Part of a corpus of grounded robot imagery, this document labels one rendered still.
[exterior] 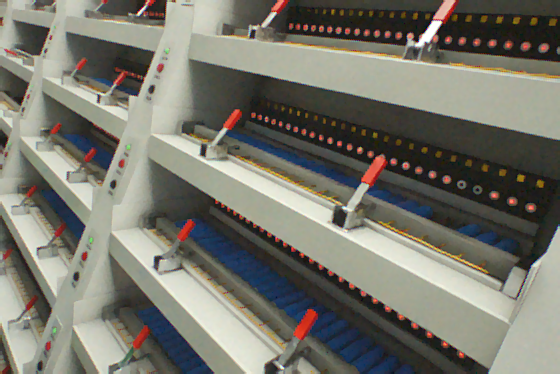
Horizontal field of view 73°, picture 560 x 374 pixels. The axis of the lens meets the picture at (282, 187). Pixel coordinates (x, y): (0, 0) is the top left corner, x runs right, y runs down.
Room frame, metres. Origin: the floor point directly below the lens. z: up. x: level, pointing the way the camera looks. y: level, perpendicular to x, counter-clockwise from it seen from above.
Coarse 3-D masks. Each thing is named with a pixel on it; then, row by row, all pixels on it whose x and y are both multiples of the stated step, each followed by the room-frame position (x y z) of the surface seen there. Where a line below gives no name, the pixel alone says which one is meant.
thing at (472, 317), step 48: (192, 144) 0.66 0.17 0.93; (288, 144) 0.71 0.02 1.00; (240, 192) 0.51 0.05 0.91; (288, 192) 0.50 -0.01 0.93; (432, 192) 0.52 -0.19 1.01; (288, 240) 0.45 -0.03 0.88; (336, 240) 0.40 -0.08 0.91; (384, 240) 0.40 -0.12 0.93; (384, 288) 0.36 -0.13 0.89; (432, 288) 0.33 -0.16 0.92; (480, 288) 0.34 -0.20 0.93; (528, 288) 0.29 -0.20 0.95; (480, 336) 0.30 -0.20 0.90
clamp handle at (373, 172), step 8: (376, 160) 0.43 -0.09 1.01; (384, 160) 0.43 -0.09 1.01; (376, 168) 0.43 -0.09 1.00; (368, 176) 0.43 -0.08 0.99; (376, 176) 0.43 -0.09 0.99; (368, 184) 0.42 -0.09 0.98; (360, 192) 0.42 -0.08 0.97; (352, 200) 0.42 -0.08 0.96; (360, 200) 0.42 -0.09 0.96; (352, 208) 0.42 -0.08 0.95
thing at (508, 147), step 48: (336, 0) 0.76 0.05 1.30; (384, 0) 0.69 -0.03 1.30; (432, 0) 0.64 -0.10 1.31; (480, 0) 0.59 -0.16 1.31; (528, 0) 0.54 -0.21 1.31; (144, 48) 1.21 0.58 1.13; (288, 96) 0.77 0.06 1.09; (336, 96) 0.70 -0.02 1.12; (432, 144) 0.57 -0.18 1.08; (480, 144) 0.53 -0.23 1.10; (528, 144) 0.50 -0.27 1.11
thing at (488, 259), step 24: (240, 144) 0.62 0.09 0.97; (264, 168) 0.59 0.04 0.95; (288, 168) 0.55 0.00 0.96; (336, 192) 0.49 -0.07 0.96; (384, 216) 0.45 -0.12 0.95; (408, 216) 0.43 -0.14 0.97; (432, 240) 0.41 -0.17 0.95; (456, 240) 0.39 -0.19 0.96; (480, 264) 0.37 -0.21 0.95; (504, 264) 0.36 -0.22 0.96
